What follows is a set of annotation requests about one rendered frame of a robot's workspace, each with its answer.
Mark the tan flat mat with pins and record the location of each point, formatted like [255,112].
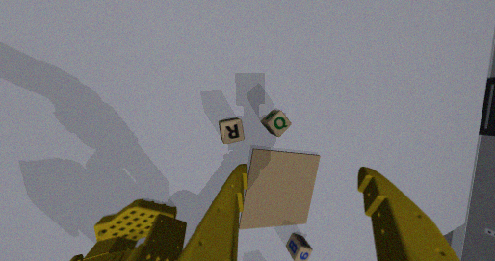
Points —
[279,188]

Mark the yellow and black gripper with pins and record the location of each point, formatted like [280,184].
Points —
[402,231]

